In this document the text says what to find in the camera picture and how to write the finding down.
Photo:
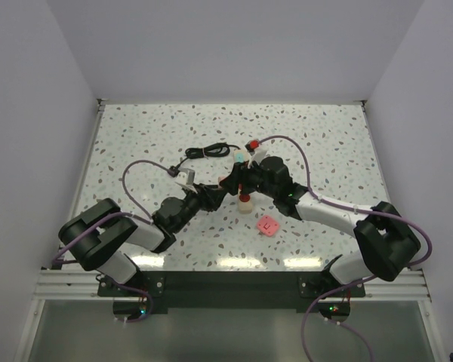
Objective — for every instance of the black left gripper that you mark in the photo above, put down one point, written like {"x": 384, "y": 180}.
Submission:
{"x": 214, "y": 194}

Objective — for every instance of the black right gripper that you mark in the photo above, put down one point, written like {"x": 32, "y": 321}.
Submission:
{"x": 239, "y": 172}

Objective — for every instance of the beige power strip red sockets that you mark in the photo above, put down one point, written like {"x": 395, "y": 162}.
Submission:
{"x": 244, "y": 204}

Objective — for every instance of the teal USB charger plug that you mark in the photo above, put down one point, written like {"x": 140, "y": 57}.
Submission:
{"x": 240, "y": 156}

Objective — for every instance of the salmon pink charger plug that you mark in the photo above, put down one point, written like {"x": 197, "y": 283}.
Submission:
{"x": 222, "y": 182}

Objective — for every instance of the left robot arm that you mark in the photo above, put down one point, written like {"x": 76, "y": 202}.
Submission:
{"x": 95, "y": 236}

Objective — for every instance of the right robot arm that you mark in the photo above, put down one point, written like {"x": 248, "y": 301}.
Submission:
{"x": 386, "y": 244}

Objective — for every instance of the pink square adapter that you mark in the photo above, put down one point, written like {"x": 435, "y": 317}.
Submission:
{"x": 267, "y": 225}

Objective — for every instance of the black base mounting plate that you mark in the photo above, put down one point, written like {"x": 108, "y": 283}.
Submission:
{"x": 160, "y": 291}

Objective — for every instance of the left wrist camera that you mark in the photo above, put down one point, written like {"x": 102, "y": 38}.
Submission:
{"x": 185, "y": 179}

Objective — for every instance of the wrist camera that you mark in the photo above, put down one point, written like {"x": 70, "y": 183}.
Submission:
{"x": 256, "y": 152}
{"x": 185, "y": 179}

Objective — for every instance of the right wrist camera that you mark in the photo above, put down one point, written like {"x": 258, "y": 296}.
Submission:
{"x": 256, "y": 152}

